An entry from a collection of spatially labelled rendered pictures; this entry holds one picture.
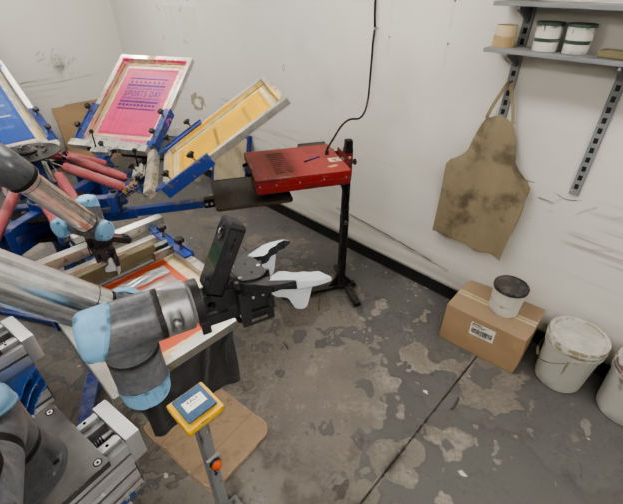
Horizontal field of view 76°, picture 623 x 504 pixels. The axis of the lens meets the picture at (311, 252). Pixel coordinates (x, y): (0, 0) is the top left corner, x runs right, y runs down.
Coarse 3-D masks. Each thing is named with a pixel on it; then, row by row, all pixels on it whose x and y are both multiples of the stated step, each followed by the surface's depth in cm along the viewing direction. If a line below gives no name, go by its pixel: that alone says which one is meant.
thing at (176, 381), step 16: (224, 336) 164; (208, 352) 160; (224, 352) 168; (176, 368) 149; (192, 368) 157; (208, 368) 166; (224, 368) 174; (176, 384) 153; (192, 384) 161; (208, 384) 171; (224, 384) 179; (160, 416) 155; (160, 432) 158
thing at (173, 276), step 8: (152, 264) 184; (160, 264) 184; (168, 264) 184; (136, 272) 179; (144, 272) 179; (176, 272) 179; (128, 280) 174; (152, 280) 174; (160, 280) 174; (168, 280) 174; (176, 280) 174; (184, 280) 174; (136, 288) 170; (144, 288) 170; (152, 288) 170; (200, 328) 151; (184, 336) 148
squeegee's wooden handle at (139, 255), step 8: (136, 248) 176; (144, 248) 176; (152, 248) 179; (120, 256) 171; (128, 256) 172; (136, 256) 175; (144, 256) 178; (152, 256) 181; (104, 264) 166; (120, 264) 171; (128, 264) 174; (136, 264) 176; (88, 272) 162; (96, 272) 164; (104, 272) 167; (112, 272) 170; (120, 272) 172; (88, 280) 163; (96, 280) 166
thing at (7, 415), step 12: (0, 384) 68; (0, 396) 66; (12, 396) 68; (0, 408) 64; (12, 408) 67; (24, 408) 71; (0, 420) 64; (12, 420) 66; (24, 420) 69; (0, 432) 63; (12, 432) 65; (24, 432) 68; (36, 432) 73; (24, 444) 67
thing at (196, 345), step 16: (144, 240) 194; (160, 240) 194; (176, 256) 188; (192, 256) 183; (80, 272) 176; (208, 336) 143; (176, 352) 137; (192, 352) 139; (96, 368) 131; (112, 384) 126; (112, 400) 125
